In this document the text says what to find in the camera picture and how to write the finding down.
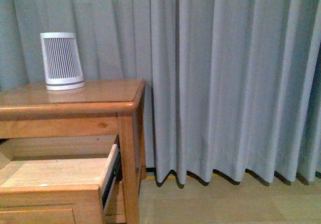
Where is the wooden drawer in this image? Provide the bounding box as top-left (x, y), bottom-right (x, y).
top-left (1, 135), bottom-right (126, 223)

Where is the grey curtain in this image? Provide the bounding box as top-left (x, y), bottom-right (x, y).
top-left (1, 0), bottom-right (320, 184)

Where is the wooden nightstand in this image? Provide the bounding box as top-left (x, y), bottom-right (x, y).
top-left (1, 79), bottom-right (146, 223)

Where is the white cylindrical air purifier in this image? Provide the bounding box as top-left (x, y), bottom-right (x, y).
top-left (40, 32), bottom-right (85, 91)

